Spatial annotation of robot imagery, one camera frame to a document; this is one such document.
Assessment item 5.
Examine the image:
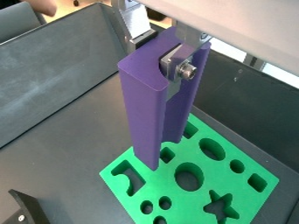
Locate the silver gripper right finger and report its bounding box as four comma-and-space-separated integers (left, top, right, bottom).
160, 20, 211, 99

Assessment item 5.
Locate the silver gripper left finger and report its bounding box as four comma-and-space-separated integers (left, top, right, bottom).
110, 0, 157, 53

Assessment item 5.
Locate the purple arch block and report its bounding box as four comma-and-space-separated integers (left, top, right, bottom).
117, 27, 211, 170

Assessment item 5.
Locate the dark grey tray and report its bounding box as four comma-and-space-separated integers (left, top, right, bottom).
0, 3, 299, 224

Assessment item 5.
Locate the green shape sorter board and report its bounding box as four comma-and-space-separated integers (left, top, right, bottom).
98, 115, 279, 224

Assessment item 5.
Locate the black bracket with screw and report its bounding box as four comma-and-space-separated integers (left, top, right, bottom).
0, 189, 50, 224

